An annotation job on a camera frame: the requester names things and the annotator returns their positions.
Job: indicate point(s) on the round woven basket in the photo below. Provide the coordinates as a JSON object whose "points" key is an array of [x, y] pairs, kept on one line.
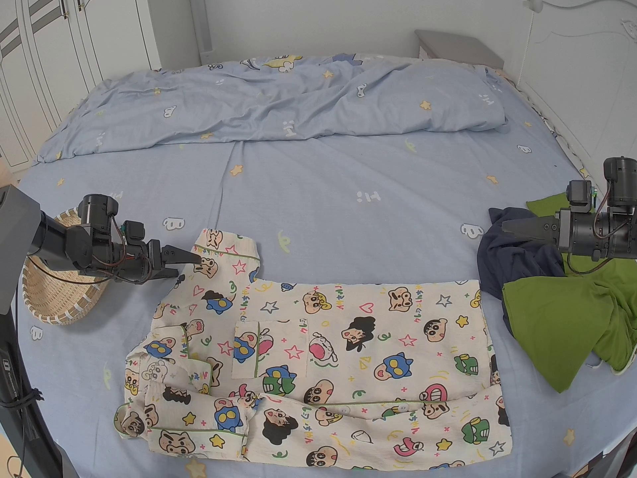
{"points": [[54, 296]]}

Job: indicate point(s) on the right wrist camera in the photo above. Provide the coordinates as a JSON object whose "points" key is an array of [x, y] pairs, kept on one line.
{"points": [[580, 194]]}

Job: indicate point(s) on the grey bedside table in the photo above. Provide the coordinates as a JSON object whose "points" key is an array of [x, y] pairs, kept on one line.
{"points": [[453, 45]]}

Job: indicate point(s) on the pale blue quilt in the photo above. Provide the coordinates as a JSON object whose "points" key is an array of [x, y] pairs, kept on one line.
{"points": [[278, 102]]}

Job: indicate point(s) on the white wardrobe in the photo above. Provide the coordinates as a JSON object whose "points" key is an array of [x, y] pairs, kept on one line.
{"points": [[49, 43]]}

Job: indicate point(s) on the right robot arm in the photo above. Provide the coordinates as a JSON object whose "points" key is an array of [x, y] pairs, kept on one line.
{"points": [[619, 182]]}

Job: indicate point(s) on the green shorts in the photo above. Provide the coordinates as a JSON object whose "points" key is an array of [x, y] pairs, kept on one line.
{"points": [[557, 316]]}

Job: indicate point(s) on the white printed pyjama top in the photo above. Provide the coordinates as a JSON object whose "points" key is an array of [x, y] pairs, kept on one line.
{"points": [[348, 366]]}

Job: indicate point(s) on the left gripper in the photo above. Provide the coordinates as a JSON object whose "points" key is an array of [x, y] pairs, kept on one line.
{"points": [[134, 264]]}

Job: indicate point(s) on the dark blue garment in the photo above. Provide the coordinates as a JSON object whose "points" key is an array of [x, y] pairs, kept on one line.
{"points": [[507, 262]]}

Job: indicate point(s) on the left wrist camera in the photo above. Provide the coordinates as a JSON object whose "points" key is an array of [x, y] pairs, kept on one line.
{"points": [[133, 232]]}

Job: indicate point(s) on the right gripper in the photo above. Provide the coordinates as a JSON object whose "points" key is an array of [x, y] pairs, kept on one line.
{"points": [[580, 234]]}

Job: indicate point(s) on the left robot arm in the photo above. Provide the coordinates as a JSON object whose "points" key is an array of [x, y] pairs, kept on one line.
{"points": [[54, 247]]}

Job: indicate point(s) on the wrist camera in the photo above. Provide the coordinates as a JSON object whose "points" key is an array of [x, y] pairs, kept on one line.
{"points": [[580, 194], [133, 232]]}

